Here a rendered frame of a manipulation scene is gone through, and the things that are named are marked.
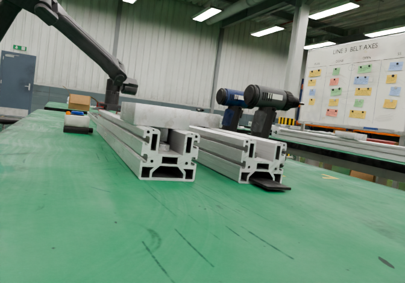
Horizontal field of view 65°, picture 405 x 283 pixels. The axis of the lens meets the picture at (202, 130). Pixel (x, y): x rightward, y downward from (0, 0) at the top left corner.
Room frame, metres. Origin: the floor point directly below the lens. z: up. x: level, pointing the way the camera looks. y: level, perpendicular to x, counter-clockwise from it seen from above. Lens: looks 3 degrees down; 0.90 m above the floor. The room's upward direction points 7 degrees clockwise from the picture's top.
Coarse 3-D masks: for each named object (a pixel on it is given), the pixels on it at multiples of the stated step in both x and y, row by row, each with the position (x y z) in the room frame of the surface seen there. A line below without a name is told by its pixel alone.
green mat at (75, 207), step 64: (0, 192) 0.36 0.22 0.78; (64, 192) 0.40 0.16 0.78; (128, 192) 0.43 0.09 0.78; (192, 192) 0.48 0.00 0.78; (256, 192) 0.54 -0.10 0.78; (320, 192) 0.61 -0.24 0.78; (384, 192) 0.70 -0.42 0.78; (0, 256) 0.22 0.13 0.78; (64, 256) 0.24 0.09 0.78; (128, 256) 0.25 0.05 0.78; (192, 256) 0.26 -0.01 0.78; (256, 256) 0.28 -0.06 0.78; (320, 256) 0.30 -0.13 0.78; (384, 256) 0.32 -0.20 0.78
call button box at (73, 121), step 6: (72, 114) 1.09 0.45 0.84; (66, 120) 1.06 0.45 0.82; (72, 120) 1.07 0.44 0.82; (78, 120) 1.08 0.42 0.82; (84, 120) 1.08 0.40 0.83; (66, 126) 1.06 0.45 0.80; (72, 126) 1.07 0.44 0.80; (78, 126) 1.08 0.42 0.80; (84, 126) 1.08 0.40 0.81; (66, 132) 1.06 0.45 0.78; (72, 132) 1.07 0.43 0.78; (78, 132) 1.08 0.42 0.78; (84, 132) 1.08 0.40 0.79; (90, 132) 1.13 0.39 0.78
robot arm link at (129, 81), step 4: (116, 76) 1.28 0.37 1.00; (120, 76) 1.28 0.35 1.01; (112, 80) 1.32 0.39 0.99; (116, 80) 1.29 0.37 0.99; (120, 80) 1.30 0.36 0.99; (128, 80) 1.36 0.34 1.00; (132, 80) 1.37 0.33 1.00; (136, 80) 1.39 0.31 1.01; (116, 84) 1.31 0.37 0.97; (120, 84) 1.31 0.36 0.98; (124, 84) 1.36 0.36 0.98; (128, 84) 1.36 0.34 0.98; (132, 84) 1.36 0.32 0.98; (136, 84) 1.37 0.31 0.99; (124, 88) 1.36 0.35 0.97; (128, 88) 1.36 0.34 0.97; (132, 88) 1.37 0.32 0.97; (136, 88) 1.38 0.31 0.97; (124, 92) 1.37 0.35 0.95; (128, 92) 1.38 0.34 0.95; (132, 92) 1.38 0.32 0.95; (136, 92) 1.39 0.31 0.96
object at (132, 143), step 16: (96, 128) 1.25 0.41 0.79; (112, 128) 0.85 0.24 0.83; (128, 128) 0.64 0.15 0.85; (144, 128) 0.53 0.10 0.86; (112, 144) 0.82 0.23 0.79; (128, 144) 0.63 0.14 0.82; (144, 144) 0.52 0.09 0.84; (160, 144) 0.57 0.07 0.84; (176, 144) 0.59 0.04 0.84; (192, 144) 0.55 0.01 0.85; (128, 160) 0.61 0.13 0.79; (144, 160) 0.54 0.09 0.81; (160, 160) 0.53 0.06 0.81; (176, 160) 0.55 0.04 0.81; (144, 176) 0.53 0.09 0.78; (160, 176) 0.54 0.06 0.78; (176, 176) 0.56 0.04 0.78; (192, 176) 0.56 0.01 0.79
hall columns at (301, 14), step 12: (300, 0) 9.13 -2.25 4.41; (300, 12) 9.08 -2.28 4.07; (300, 24) 8.86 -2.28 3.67; (300, 36) 8.89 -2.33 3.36; (300, 48) 8.91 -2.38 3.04; (288, 60) 9.09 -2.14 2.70; (300, 60) 8.94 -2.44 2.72; (288, 72) 9.12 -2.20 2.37; (300, 72) 8.96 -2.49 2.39; (288, 84) 9.13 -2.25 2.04; (288, 120) 8.86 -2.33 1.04
